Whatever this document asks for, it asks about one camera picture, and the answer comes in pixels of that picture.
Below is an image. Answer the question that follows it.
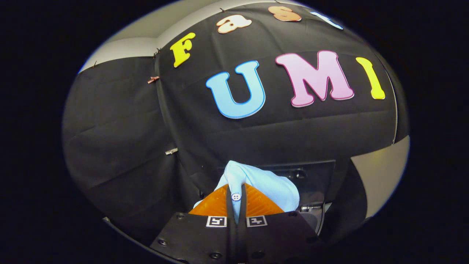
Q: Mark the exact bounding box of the black backdrop cloth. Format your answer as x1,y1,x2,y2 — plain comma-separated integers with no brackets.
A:
62,1,409,247

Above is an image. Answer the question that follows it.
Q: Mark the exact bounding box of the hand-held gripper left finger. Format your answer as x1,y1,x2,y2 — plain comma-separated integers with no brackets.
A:
150,183,237,264

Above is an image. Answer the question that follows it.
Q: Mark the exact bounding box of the light blue shirt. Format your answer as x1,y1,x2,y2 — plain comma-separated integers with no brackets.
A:
193,160,300,224

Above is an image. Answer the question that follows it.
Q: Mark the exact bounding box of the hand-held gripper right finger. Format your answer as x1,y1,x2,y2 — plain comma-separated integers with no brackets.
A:
237,183,324,264

